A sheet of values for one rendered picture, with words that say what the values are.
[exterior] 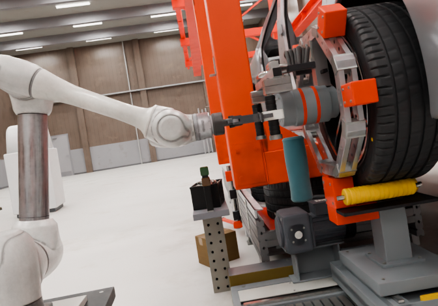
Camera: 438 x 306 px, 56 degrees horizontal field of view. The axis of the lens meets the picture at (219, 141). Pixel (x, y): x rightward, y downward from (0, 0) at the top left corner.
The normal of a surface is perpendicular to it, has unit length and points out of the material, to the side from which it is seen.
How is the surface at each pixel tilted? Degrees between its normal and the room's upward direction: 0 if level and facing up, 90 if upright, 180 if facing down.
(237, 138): 90
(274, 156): 90
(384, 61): 75
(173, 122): 97
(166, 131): 93
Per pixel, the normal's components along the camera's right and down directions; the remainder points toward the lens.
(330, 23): 0.12, 0.57
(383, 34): -0.04, -0.51
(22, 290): 0.73, -0.14
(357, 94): 0.04, 0.00
